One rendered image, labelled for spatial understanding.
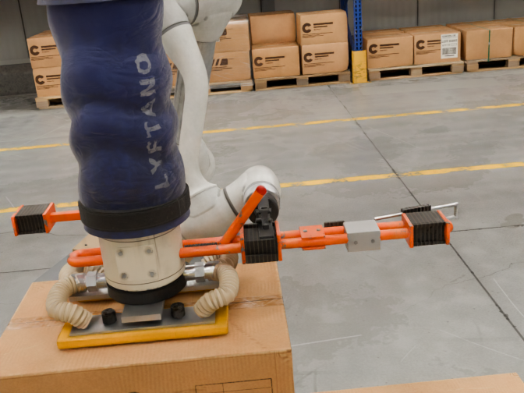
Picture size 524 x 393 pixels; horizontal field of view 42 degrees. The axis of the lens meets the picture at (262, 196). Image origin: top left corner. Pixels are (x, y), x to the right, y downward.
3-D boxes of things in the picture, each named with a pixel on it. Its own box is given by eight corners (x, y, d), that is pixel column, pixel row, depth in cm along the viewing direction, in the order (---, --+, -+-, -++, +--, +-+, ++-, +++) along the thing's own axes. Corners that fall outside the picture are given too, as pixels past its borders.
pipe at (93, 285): (56, 329, 135) (51, 303, 133) (82, 272, 158) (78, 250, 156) (226, 313, 135) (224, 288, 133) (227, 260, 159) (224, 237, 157)
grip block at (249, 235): (242, 266, 140) (239, 240, 138) (242, 246, 149) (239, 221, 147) (282, 263, 140) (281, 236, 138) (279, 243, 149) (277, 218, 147)
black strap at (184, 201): (69, 237, 129) (65, 217, 128) (93, 196, 151) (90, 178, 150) (187, 227, 130) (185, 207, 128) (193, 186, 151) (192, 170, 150)
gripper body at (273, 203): (276, 188, 162) (279, 202, 153) (278, 221, 165) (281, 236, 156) (245, 191, 161) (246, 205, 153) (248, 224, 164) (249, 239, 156)
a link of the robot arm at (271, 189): (281, 213, 170) (282, 222, 164) (244, 216, 170) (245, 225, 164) (278, 178, 167) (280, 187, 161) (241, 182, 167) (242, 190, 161)
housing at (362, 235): (348, 253, 142) (347, 233, 140) (342, 240, 148) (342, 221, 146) (381, 250, 142) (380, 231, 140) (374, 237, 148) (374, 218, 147)
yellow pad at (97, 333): (57, 350, 134) (52, 328, 132) (69, 323, 143) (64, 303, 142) (228, 334, 134) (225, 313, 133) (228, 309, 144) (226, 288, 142)
